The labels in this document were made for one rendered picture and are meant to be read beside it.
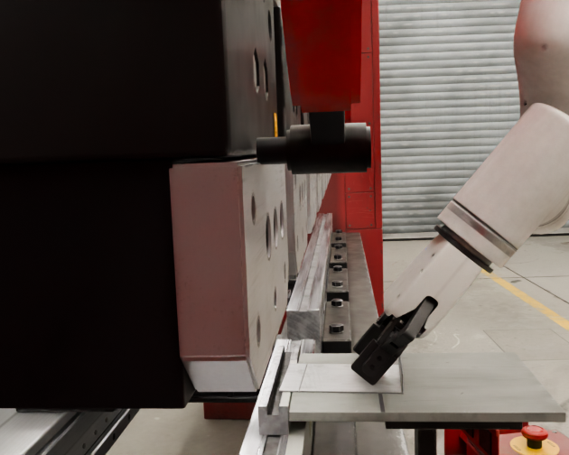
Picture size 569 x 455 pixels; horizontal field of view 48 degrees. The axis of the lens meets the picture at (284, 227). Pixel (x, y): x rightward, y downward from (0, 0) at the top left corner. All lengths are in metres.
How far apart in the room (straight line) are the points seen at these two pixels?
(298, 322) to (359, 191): 1.74
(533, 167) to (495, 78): 8.10
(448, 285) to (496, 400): 0.12
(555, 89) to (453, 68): 7.90
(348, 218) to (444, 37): 5.99
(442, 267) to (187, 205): 0.48
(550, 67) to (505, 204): 0.16
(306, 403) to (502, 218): 0.27
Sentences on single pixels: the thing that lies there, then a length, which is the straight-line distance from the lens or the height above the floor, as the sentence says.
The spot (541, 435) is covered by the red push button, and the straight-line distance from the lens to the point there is 1.10.
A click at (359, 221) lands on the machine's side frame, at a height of 0.92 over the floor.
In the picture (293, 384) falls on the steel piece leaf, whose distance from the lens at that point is 0.72.
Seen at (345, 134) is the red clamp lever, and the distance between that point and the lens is 0.23.
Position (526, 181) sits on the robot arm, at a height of 1.22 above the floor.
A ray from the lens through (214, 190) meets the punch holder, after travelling 0.19.
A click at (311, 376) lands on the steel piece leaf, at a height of 1.00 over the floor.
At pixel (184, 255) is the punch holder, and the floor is 1.23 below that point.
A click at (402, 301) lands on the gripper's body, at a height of 1.10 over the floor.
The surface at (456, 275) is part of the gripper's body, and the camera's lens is 0.66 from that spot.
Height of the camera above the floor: 1.26
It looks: 7 degrees down
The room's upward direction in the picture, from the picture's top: 2 degrees counter-clockwise
